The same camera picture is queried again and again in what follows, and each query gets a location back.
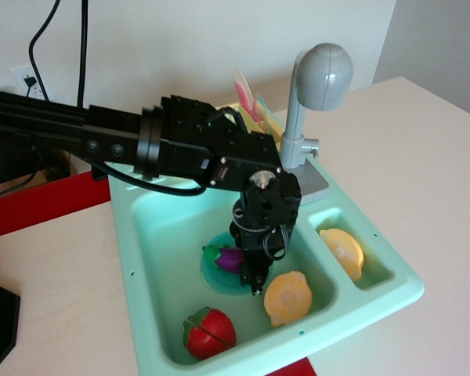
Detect yellow dish rack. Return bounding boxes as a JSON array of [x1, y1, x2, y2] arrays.
[[215, 103, 284, 150]]

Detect mint green toy sink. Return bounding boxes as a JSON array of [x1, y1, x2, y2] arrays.
[[109, 179, 424, 375]]

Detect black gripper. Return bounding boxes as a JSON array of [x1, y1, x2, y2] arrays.
[[230, 170, 301, 296]]

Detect purple toy eggplant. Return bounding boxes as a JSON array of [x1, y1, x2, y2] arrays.
[[202, 244, 245, 274]]

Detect black bin with bag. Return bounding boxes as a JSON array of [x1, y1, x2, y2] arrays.
[[0, 89, 70, 185]]

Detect red toy strawberry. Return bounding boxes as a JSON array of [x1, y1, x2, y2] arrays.
[[183, 307, 237, 360]]

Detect teal toy plate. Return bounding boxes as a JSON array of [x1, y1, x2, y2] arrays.
[[200, 232, 252, 295]]

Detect yellow lemon half in side compartment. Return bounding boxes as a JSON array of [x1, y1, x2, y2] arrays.
[[319, 228, 364, 281]]

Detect white wall outlet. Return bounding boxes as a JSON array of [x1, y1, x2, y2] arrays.
[[9, 64, 56, 102]]

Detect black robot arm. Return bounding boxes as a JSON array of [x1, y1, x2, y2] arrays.
[[0, 92, 302, 295]]

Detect teal toy utensil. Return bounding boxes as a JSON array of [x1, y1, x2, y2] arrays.
[[253, 94, 273, 135]]

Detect grey toy faucet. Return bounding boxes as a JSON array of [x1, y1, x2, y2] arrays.
[[280, 43, 353, 204]]

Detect yellow lemon half in basin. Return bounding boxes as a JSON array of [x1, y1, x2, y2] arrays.
[[263, 271, 313, 327]]

